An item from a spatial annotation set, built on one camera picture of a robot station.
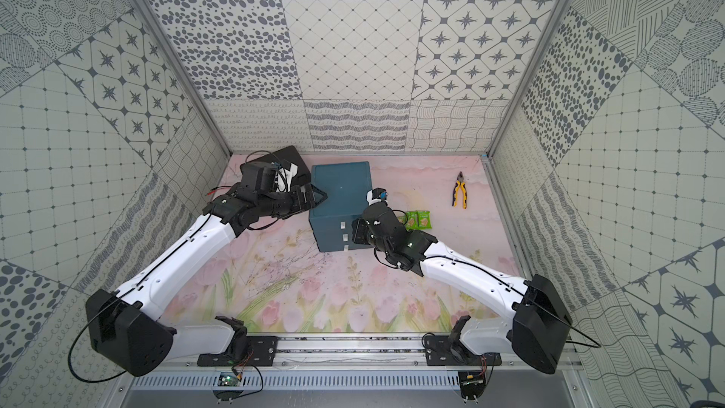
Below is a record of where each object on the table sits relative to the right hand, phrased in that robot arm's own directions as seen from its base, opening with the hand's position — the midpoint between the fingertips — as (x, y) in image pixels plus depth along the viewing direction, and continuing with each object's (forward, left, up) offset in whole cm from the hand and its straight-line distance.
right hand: (355, 225), depth 79 cm
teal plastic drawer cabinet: (+10, +3, +5) cm, 12 cm away
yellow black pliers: (+31, -39, -17) cm, 52 cm away
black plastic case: (+41, +30, -12) cm, 52 cm away
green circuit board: (-35, +32, -19) cm, 51 cm away
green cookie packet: (+14, -23, -18) cm, 32 cm away
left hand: (+5, +11, +7) cm, 14 cm away
